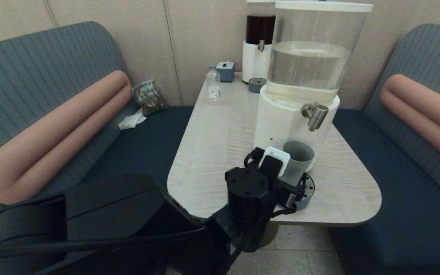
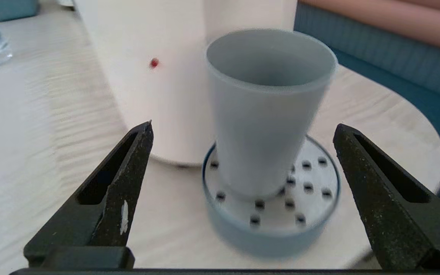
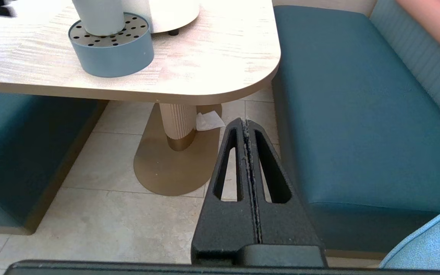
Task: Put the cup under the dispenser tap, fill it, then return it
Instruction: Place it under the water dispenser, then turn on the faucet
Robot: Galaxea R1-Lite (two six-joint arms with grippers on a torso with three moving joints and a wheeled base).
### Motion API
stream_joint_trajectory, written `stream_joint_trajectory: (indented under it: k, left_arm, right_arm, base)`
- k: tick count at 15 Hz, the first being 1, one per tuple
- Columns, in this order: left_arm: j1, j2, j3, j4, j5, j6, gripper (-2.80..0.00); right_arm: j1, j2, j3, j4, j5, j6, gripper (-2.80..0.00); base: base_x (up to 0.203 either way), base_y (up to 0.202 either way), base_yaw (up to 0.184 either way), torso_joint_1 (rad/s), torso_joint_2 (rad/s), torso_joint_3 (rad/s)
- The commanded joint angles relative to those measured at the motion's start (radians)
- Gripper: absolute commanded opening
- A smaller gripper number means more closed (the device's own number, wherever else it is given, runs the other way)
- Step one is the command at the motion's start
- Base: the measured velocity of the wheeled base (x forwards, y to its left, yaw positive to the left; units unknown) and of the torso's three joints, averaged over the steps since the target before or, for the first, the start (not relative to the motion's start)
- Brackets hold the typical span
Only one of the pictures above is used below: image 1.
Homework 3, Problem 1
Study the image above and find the pink bolster cushion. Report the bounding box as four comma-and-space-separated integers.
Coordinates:
380, 74, 440, 172
0, 70, 133, 205

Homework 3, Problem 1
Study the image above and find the small blue drip tray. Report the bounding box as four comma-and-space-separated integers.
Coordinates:
248, 78, 267, 94

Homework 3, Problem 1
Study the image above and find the green snack bag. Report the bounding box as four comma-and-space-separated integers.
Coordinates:
131, 79, 167, 116

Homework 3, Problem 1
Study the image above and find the white dark drink dispenser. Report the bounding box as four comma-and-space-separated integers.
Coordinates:
241, 0, 278, 84

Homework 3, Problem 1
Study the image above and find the grey-blue tissue box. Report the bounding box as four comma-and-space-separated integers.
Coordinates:
216, 61, 235, 83

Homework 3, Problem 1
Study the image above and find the black left camera cable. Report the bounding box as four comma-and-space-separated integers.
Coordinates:
244, 148, 265, 169

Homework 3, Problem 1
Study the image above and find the blue upholstered bench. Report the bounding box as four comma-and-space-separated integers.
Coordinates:
0, 21, 194, 275
329, 24, 440, 275

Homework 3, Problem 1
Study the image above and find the white folded napkin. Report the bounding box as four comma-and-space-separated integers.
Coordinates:
118, 108, 147, 131

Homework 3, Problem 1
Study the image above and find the large blue perforated drip tray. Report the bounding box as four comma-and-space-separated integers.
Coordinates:
277, 173, 315, 212

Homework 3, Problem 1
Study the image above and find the grey plastic cup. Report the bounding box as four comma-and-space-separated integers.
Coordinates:
280, 141, 315, 186

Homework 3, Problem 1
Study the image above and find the clear plastic bottle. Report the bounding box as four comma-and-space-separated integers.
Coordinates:
206, 66, 221, 105

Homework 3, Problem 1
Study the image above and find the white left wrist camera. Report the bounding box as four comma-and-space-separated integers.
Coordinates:
258, 146, 291, 178

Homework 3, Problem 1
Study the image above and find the white clear water dispenser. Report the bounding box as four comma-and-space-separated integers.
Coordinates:
253, 0, 373, 172

